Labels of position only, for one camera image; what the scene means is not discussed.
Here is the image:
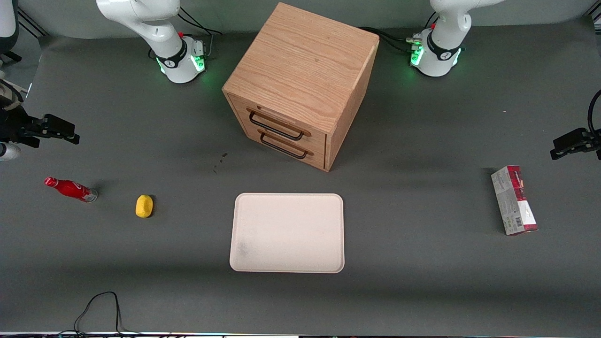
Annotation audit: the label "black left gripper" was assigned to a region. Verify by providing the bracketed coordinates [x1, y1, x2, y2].
[550, 128, 601, 161]

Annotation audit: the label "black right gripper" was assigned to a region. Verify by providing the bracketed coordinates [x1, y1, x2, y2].
[0, 106, 81, 149]

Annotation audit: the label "red coke bottle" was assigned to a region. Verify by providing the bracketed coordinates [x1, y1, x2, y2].
[44, 177, 99, 203]

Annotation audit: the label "cream plastic tray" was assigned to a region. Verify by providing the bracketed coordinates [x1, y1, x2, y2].
[229, 192, 345, 274]

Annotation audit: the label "grey red carton box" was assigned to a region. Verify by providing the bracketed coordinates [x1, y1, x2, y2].
[491, 165, 539, 236]

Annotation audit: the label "yellow toy lemon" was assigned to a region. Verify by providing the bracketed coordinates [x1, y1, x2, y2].
[135, 194, 154, 219]

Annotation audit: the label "wooden drawer large front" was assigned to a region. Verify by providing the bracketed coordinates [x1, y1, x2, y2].
[228, 94, 327, 152]

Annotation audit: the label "wooden drawer small front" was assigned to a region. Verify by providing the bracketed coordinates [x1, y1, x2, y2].
[244, 126, 327, 171]

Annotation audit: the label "wooden drawer cabinet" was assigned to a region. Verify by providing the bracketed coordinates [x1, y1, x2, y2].
[222, 2, 380, 172]

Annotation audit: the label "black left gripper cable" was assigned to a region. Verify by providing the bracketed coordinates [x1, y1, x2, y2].
[587, 89, 601, 138]

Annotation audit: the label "black right arm base cables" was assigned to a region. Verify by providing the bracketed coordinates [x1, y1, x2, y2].
[148, 7, 224, 61]

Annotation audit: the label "black arm base cables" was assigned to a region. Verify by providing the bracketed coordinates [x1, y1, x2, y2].
[359, 11, 440, 53]
[148, 7, 224, 61]

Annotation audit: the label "thin black looped cable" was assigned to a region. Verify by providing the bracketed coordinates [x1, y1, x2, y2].
[55, 291, 188, 338]

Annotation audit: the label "black left arm base cables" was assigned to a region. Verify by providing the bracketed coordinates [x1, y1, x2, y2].
[359, 11, 440, 53]

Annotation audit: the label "long black drawer handle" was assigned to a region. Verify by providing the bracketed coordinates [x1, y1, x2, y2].
[247, 108, 312, 141]

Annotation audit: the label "short black drawer handle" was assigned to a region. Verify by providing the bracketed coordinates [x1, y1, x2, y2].
[258, 129, 314, 160]

